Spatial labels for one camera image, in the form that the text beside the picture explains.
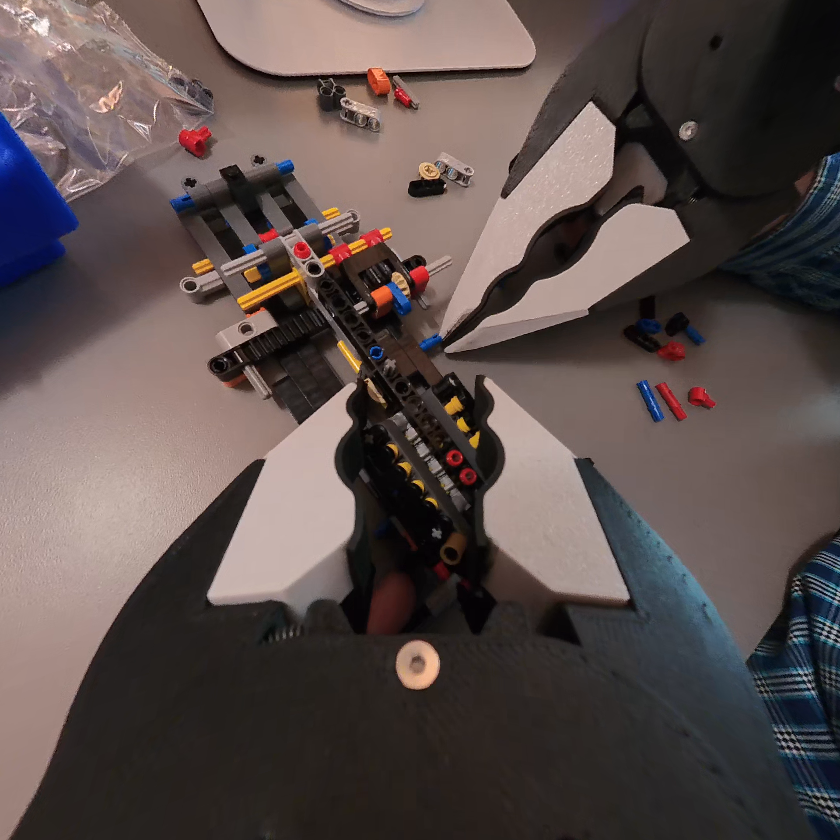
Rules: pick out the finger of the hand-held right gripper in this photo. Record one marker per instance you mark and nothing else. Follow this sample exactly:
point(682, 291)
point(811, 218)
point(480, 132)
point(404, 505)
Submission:
point(551, 190)
point(590, 275)

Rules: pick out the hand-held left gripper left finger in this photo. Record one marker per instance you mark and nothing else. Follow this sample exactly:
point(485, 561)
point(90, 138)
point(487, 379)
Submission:
point(289, 499)

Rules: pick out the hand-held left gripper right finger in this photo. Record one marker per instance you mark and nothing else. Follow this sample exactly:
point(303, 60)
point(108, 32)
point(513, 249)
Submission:
point(551, 512)

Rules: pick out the small blue lego pin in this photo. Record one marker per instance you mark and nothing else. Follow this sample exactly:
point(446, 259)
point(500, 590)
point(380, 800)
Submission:
point(430, 342)

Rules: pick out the multicoloured lego vehicle chassis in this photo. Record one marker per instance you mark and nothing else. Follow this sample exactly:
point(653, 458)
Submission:
point(341, 315)

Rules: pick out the short light grey lego liftarm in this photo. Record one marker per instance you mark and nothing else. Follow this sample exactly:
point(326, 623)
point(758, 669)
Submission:
point(457, 170)

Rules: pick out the red lego connector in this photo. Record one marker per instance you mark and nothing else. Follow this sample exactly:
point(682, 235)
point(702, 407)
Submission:
point(701, 397)
point(673, 351)
point(193, 140)

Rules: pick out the tan round lego piece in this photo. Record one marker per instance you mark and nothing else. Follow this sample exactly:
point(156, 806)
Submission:
point(430, 170)

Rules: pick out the short black lego liftarm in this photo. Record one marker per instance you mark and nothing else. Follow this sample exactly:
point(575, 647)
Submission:
point(426, 188)

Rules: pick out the long blue lego pin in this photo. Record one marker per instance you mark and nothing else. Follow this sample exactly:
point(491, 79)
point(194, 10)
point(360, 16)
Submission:
point(649, 400)

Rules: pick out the red lego axle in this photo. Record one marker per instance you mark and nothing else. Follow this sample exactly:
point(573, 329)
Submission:
point(671, 401)

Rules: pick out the red and grey lego pin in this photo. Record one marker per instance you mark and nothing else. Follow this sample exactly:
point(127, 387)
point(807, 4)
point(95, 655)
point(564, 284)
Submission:
point(405, 93)

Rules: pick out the orange lego piece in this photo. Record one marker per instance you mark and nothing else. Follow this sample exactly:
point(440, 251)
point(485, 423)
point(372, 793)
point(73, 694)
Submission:
point(379, 81)

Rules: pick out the light grey three-hole lego liftarm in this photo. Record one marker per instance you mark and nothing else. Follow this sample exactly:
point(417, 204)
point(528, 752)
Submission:
point(359, 115)

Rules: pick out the dark grey lego connector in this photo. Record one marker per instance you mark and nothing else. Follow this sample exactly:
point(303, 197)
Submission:
point(331, 94)

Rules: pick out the dark lego connector in bag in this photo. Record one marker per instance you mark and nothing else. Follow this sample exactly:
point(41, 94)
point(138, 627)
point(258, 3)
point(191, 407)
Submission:
point(195, 90)

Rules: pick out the grey monitor stand base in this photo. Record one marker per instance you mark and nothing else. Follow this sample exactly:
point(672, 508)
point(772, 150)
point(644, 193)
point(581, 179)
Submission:
point(367, 39)

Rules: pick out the person's plaid pants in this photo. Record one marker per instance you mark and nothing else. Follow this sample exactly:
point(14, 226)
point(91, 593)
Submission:
point(807, 689)

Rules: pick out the blue plastic bin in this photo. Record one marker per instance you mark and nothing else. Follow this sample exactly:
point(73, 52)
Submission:
point(26, 216)

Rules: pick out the clear plastic bag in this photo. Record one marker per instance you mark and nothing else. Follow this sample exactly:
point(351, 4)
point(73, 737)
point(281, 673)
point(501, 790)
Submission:
point(79, 85)

